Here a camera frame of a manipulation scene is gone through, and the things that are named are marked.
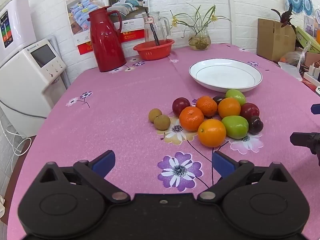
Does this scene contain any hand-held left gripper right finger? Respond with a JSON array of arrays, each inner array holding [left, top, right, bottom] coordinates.
[[197, 151, 292, 204]]

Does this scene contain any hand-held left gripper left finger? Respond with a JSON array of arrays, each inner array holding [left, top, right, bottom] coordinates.
[[37, 150, 131, 204]]

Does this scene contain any smooth orange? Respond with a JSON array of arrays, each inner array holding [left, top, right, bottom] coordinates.
[[198, 119, 227, 148], [218, 97, 241, 119]]

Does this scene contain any dark purple plum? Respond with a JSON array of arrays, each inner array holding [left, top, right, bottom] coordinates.
[[247, 116, 264, 135], [212, 95, 226, 106]]

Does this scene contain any bumpy orange tangerine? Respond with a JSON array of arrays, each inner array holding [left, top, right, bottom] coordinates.
[[179, 106, 205, 132], [195, 96, 218, 117]]

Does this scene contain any red plum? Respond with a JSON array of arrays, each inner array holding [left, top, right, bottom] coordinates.
[[240, 102, 260, 122], [172, 97, 191, 117]]

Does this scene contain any elongated green jujube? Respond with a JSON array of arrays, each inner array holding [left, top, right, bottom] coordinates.
[[225, 89, 247, 106]]

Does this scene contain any brown longan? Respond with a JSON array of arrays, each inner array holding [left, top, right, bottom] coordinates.
[[154, 114, 171, 131], [148, 108, 162, 123]]

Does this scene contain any white plate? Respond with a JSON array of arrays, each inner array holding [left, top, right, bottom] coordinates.
[[189, 58, 263, 93]]

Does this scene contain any white power strip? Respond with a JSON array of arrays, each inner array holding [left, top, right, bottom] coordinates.
[[302, 64, 320, 85]]

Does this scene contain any pink floral tablecloth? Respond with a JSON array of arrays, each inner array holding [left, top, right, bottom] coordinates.
[[7, 42, 320, 240]]

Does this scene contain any clear plastic bag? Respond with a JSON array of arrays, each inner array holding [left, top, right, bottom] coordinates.
[[278, 47, 307, 80]]

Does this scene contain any green box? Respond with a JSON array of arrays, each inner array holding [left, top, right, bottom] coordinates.
[[296, 26, 320, 54]]

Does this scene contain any cardboard box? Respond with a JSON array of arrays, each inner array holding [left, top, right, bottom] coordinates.
[[257, 18, 297, 62]]

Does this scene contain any purple leaf plant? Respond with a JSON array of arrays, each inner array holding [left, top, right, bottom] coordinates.
[[271, 4, 298, 34]]

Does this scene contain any white appliance with screen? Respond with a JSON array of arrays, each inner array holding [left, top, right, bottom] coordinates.
[[0, 38, 68, 118]]

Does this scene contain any red thermos jug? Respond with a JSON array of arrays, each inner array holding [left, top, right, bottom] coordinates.
[[88, 5, 127, 73]]

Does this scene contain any red plastic basin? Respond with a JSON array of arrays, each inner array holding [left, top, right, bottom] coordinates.
[[133, 39, 175, 61]]

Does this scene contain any glass vase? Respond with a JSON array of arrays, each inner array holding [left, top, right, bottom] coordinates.
[[189, 26, 211, 51]]

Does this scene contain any black stirring stick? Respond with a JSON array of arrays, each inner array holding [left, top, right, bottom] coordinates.
[[145, 9, 160, 46]]

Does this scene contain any glass pitcher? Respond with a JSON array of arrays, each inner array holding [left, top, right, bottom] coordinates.
[[142, 12, 171, 46]]

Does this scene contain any green flowering plant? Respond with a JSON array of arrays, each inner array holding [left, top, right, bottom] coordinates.
[[170, 3, 232, 39]]

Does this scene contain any white water purifier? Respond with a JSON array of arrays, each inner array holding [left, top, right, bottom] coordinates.
[[0, 0, 37, 67]]

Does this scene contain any white cable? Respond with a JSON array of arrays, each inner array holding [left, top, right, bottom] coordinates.
[[0, 120, 32, 156]]

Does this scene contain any white wall pipe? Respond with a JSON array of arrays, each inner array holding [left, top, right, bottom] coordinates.
[[226, 0, 233, 44]]

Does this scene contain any red wall calendar poster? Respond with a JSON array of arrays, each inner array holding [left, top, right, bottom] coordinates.
[[62, 0, 150, 55]]

